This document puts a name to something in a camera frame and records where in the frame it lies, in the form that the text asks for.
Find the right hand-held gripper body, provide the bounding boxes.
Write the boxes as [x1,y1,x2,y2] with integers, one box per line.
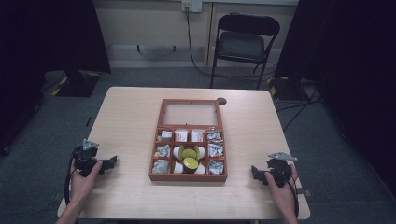
[266,151,299,189]

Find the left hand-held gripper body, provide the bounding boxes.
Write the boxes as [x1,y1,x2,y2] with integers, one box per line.
[72,139,101,178]

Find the person's right hand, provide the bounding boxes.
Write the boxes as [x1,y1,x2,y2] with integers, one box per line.
[263,163,297,217]

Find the person's left hand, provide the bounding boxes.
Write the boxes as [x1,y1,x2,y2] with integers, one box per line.
[69,159,104,203]

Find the grey tape strip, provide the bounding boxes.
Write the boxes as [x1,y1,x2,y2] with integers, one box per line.
[295,188,313,198]

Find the silver foil packet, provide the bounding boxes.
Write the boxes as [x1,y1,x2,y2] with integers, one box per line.
[151,159,170,175]
[208,159,225,175]
[206,130,224,144]
[154,144,172,159]
[207,143,225,159]

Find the white green packet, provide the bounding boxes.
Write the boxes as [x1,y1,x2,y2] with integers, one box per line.
[157,130,174,143]

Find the yellow-green lidded dark capsule cup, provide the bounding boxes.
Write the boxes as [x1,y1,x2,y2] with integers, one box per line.
[182,157,200,175]

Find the white red packet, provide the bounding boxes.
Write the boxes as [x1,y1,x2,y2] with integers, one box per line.
[191,129,205,143]
[174,129,189,143]

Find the green-yellow fruit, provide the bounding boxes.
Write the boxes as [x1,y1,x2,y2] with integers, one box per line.
[178,145,201,161]

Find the brown wooden compartment box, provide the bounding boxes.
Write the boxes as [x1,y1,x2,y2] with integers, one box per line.
[148,98,229,183]

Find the black stand base striped tape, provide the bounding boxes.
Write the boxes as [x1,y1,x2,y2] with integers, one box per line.
[51,70,103,98]
[266,76,313,101]

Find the black curtain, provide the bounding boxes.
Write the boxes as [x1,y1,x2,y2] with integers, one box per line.
[0,0,112,157]
[274,0,396,197]

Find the black folding chair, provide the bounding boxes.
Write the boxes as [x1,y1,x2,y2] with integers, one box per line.
[209,11,281,91]

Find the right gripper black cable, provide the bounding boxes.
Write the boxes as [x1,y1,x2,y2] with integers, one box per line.
[288,167,301,218]

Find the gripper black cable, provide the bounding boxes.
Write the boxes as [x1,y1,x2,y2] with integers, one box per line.
[288,167,301,218]
[64,148,78,207]

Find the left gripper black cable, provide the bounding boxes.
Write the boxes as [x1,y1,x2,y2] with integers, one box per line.
[64,148,78,207]

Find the black floor cables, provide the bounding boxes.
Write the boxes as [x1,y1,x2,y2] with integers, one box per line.
[275,83,323,133]

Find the white wall socket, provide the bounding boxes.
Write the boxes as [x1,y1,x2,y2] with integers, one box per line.
[181,0,204,14]

